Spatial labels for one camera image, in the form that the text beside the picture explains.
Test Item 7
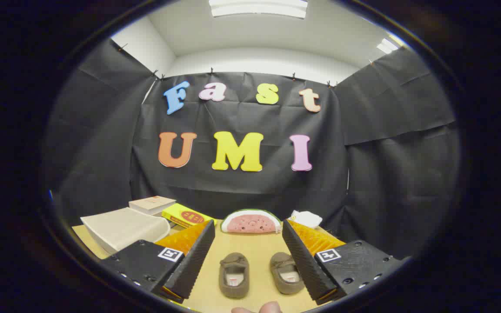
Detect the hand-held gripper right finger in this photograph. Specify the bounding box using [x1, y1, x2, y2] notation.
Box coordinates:
[282, 220, 412, 306]

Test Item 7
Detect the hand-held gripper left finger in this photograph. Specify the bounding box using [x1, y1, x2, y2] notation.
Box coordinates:
[98, 220, 216, 304]

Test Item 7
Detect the brown suede shoe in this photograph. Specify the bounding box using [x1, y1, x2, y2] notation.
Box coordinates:
[270, 252, 305, 295]
[218, 252, 250, 299]

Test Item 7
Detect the cream fabric storage box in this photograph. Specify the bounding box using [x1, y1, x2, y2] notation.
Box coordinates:
[80, 207, 171, 255]

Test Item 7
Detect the white plush toy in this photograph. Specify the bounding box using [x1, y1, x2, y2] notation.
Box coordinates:
[290, 210, 323, 229]

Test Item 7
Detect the yellow book red circle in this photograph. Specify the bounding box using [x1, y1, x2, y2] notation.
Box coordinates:
[162, 203, 216, 229]

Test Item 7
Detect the watermelon slice plush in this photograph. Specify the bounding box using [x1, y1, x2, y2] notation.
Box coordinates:
[220, 209, 282, 234]

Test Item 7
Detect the beige book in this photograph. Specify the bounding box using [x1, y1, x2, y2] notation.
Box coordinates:
[129, 196, 177, 216]

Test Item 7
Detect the small ceiling light panel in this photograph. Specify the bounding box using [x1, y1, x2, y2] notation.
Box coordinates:
[376, 38, 400, 54]

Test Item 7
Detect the large ceiling light panel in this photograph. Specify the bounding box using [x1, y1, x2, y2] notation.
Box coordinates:
[209, 0, 308, 19]

